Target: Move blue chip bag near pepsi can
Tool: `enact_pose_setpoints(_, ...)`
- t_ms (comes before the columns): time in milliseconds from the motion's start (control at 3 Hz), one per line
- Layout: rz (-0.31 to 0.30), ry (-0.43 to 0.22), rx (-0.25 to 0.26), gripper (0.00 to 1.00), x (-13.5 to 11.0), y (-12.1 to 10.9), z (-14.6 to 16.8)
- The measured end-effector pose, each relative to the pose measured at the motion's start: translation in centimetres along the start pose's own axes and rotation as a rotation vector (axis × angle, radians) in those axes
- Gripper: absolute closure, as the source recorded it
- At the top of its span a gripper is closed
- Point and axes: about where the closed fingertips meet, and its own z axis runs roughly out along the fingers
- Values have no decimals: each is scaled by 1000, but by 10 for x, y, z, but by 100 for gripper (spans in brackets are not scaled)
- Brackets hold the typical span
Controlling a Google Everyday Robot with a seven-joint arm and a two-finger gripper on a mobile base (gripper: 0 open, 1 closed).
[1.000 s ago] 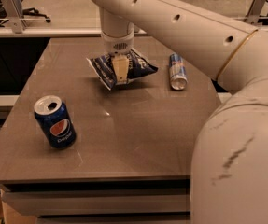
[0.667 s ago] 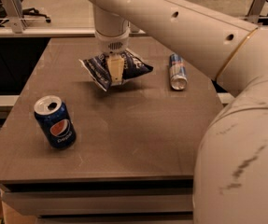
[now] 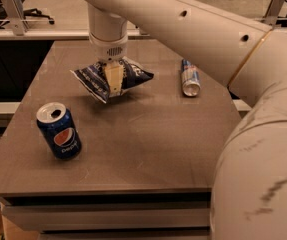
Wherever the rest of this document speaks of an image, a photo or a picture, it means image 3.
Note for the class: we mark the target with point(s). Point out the metal railing post left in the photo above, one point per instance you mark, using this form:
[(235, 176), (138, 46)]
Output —
[(15, 17)]

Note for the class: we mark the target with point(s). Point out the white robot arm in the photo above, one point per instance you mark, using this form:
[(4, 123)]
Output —
[(249, 194)]

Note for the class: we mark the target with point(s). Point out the red bull can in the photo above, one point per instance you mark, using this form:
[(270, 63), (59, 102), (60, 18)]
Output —
[(190, 79)]

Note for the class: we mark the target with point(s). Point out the metal railing post right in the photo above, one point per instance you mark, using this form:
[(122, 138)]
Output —
[(273, 10)]

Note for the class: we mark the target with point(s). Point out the metal railing post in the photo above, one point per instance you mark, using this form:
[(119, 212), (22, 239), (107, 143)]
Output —
[(15, 17), (273, 10)]

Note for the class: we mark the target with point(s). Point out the grey drawer cabinet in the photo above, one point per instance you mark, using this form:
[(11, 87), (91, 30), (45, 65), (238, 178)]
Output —
[(108, 213)]

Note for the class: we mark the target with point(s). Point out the blue chip bag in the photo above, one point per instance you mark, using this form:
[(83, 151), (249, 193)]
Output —
[(94, 80)]

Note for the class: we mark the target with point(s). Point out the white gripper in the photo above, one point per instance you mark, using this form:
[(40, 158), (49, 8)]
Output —
[(111, 51)]

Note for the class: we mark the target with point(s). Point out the blue pepsi can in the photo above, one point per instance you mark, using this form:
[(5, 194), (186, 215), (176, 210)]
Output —
[(57, 126)]

